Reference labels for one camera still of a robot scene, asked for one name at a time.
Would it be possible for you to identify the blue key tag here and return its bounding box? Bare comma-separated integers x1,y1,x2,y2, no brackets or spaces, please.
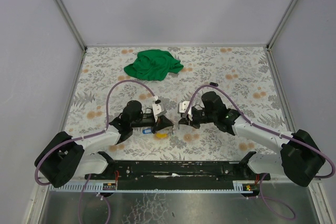
142,128,152,134

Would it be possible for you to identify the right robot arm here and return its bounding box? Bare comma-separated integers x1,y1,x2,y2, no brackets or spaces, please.
178,91,326,187

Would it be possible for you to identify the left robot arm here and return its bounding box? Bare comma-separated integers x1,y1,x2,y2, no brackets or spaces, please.
34,100,174,188

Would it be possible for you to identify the black key fob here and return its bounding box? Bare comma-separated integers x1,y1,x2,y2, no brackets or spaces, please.
209,82,218,87

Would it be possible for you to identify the green crumpled cloth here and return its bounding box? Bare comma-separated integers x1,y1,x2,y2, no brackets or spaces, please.
124,49,184,81

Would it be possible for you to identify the floral table mat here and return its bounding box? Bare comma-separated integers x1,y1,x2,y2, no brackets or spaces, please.
65,46,289,161

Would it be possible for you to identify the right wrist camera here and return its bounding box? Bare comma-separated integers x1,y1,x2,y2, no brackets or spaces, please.
178,101,192,119

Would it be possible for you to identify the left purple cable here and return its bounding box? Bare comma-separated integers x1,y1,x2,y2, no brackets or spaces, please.
34,79,158,224

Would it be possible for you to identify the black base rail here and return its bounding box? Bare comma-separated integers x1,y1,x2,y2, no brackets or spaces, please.
90,161,261,191

